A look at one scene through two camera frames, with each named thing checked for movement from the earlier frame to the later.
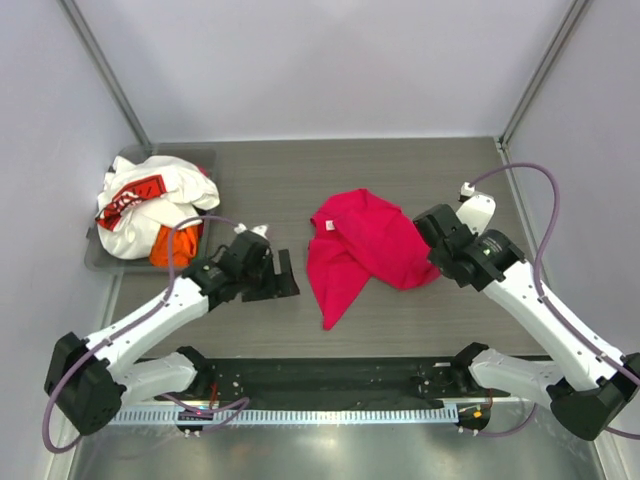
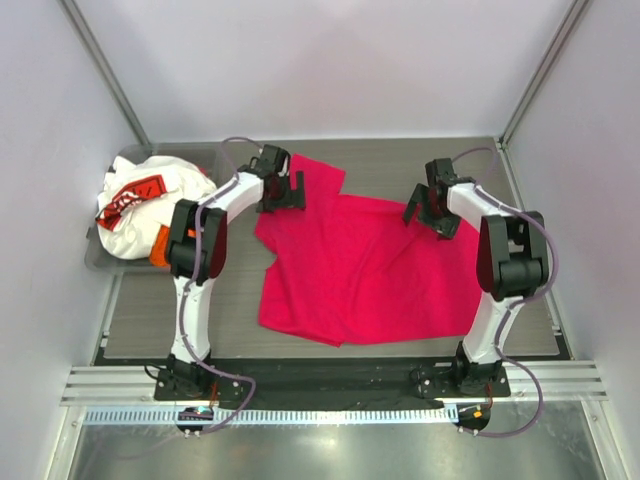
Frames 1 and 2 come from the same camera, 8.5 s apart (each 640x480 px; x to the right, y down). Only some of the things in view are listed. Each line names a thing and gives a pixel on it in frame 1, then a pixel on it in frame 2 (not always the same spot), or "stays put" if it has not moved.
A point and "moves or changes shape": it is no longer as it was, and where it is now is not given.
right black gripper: x=434 y=256 to x=447 y=226
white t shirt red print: x=139 y=198 stays put
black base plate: x=339 y=383 stays put
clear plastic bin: x=98 y=257 stays put
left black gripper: x=287 y=284 to x=294 y=198
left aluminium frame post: x=103 y=66 stays put
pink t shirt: x=355 y=236 moves or changes shape
